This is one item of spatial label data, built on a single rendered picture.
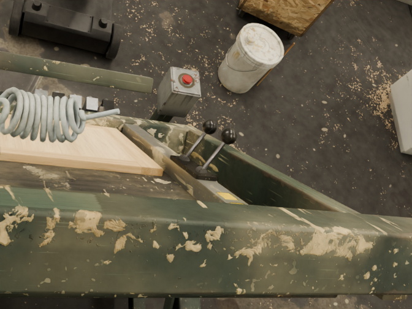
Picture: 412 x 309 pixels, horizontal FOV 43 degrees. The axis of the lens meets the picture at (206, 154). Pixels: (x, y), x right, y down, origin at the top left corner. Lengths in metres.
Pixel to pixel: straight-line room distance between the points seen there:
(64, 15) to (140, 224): 2.44
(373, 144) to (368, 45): 0.94
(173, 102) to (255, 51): 1.19
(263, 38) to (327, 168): 0.93
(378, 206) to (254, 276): 2.91
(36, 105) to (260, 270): 0.36
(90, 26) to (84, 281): 2.44
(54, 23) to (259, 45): 1.16
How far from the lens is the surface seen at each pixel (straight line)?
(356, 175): 3.58
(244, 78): 3.21
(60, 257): 0.62
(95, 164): 1.26
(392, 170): 3.82
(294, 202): 1.24
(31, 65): 0.65
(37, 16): 2.94
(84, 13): 3.07
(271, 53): 3.17
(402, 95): 4.04
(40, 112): 0.71
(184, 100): 2.00
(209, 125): 1.29
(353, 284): 0.81
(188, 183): 1.19
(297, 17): 3.69
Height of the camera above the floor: 2.44
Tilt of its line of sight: 54 degrees down
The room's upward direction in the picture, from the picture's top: 43 degrees clockwise
